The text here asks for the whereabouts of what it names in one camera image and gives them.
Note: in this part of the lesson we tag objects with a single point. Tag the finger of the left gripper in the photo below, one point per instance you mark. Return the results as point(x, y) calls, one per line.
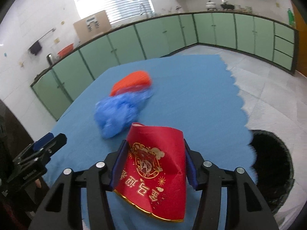
point(37, 145)
point(51, 146)

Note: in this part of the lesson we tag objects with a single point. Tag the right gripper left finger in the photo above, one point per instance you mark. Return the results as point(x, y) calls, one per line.
point(61, 207)

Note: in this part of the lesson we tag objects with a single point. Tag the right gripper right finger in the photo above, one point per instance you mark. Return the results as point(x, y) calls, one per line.
point(246, 207)

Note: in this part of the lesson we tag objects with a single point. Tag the blue plastic bag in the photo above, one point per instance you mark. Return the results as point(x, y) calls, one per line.
point(113, 114)

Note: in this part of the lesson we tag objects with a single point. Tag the red gold envelope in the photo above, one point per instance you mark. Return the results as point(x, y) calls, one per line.
point(154, 175)

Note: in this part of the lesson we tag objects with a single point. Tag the orange foam net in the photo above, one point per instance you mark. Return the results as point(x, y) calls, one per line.
point(133, 82)

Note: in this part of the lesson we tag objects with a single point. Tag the black trash bin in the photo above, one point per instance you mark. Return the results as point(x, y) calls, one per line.
point(274, 168)

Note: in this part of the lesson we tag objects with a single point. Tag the green lower kitchen cabinets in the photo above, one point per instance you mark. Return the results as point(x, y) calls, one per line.
point(266, 39)

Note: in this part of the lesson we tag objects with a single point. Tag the steel electric kettle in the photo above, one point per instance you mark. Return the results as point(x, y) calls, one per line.
point(50, 59)

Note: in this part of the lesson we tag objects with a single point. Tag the red plastic basin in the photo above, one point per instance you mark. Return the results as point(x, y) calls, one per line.
point(65, 51)

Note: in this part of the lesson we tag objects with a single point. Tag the blue felt table mat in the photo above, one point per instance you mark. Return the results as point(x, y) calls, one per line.
point(194, 93)

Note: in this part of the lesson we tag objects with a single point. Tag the cardboard water purifier box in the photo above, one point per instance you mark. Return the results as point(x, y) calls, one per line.
point(92, 26)

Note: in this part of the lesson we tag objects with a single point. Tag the green thermos bottle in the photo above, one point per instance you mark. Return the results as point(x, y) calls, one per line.
point(291, 18)

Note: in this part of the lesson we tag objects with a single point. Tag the brown wooden door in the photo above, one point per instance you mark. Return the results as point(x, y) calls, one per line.
point(301, 26)

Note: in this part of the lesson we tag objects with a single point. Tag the black wok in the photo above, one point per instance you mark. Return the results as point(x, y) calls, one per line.
point(227, 6)

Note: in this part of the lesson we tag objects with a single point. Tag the white cooking pot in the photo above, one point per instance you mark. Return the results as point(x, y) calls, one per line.
point(211, 6)

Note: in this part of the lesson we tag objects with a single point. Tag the dark towel on rail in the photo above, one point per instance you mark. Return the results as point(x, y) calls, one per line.
point(35, 48)

